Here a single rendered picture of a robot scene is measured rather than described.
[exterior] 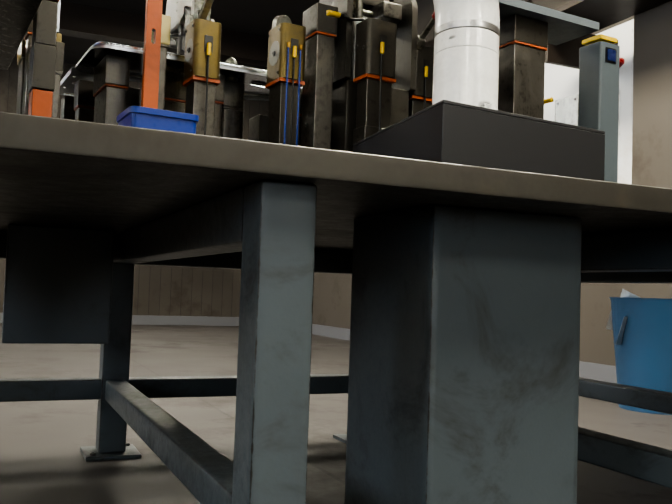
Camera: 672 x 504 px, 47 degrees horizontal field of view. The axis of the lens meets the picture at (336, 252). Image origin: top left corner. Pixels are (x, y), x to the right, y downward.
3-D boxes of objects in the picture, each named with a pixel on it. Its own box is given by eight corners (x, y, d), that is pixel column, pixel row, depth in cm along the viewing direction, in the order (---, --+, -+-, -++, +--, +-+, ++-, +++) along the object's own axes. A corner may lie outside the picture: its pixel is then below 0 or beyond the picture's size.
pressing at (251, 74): (533, 146, 239) (533, 141, 239) (589, 134, 219) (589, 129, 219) (72, 71, 172) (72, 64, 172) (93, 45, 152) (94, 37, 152)
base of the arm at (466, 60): (539, 135, 138) (541, 36, 140) (458, 115, 128) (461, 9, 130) (468, 154, 154) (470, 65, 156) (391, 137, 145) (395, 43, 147)
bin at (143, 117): (178, 178, 131) (180, 125, 131) (198, 171, 122) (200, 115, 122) (112, 171, 125) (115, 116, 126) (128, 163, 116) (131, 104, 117)
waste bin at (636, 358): (730, 415, 359) (731, 291, 362) (653, 418, 343) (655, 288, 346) (651, 400, 406) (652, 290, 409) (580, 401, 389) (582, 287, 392)
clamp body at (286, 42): (286, 207, 167) (292, 37, 169) (309, 203, 157) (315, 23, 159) (258, 204, 164) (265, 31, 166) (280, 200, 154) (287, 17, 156)
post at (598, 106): (595, 227, 192) (598, 53, 195) (619, 225, 186) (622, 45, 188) (573, 224, 189) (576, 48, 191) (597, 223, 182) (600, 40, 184)
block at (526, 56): (519, 219, 180) (523, 31, 183) (544, 217, 173) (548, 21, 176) (486, 216, 176) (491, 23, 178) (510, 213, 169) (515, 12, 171)
